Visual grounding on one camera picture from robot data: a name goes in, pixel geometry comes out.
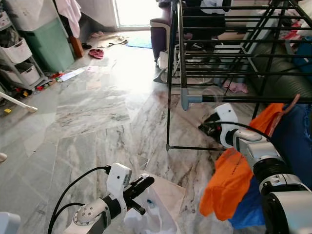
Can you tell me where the brown wooden post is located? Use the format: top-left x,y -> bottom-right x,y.
70,35 -> 84,59

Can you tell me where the white drawer cart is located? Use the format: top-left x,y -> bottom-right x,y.
0,12 -> 49,92

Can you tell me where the white crumpled garment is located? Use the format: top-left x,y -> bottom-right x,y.
200,0 -> 230,14

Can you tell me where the white shirt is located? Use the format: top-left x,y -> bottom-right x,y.
122,188 -> 178,234

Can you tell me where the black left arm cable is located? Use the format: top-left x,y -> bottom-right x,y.
47,166 -> 112,234

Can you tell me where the white paper sheet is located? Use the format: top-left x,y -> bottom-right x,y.
58,67 -> 86,82

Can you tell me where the pink hanging cloth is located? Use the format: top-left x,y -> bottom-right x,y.
55,0 -> 82,39

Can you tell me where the grey plastic bag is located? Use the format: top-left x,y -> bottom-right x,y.
2,0 -> 59,32

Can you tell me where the black drying rack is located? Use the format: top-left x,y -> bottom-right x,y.
166,0 -> 312,152

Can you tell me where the blue shirt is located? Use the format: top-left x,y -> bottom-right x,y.
228,102 -> 312,230

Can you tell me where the pink crumpled cloth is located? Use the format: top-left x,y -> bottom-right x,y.
223,80 -> 249,94

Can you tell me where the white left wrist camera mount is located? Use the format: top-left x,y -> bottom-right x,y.
106,163 -> 132,201

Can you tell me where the beige floor cloth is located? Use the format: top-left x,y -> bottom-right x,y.
97,33 -> 128,48

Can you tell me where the green storage bin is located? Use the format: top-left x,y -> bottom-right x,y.
22,17 -> 76,73

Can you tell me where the orange shirt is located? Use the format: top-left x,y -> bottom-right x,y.
199,102 -> 286,221

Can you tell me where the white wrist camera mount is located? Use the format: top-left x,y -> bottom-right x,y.
214,102 -> 239,148
106,163 -> 132,201

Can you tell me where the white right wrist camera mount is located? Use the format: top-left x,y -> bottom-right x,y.
214,102 -> 239,148

